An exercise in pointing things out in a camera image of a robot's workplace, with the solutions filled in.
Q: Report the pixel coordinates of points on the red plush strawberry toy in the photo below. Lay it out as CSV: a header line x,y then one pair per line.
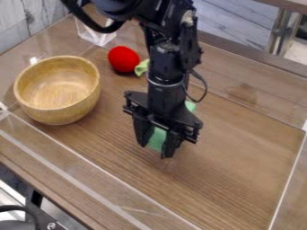
x,y
126,61

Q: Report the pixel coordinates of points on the black table leg bracket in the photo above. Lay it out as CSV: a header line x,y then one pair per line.
x,y
44,221

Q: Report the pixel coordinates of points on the clear acrylic corner bracket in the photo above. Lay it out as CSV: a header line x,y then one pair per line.
x,y
96,38

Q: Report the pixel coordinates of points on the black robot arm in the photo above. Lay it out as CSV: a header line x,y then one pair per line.
x,y
168,22

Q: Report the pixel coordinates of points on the green rectangular block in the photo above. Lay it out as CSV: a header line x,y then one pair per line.
x,y
158,138

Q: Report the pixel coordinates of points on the metal table leg background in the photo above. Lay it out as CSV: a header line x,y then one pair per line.
x,y
283,32

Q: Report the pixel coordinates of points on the brown wooden bowl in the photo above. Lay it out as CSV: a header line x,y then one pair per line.
x,y
58,90

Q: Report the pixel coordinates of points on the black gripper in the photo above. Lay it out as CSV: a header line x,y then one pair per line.
x,y
159,109

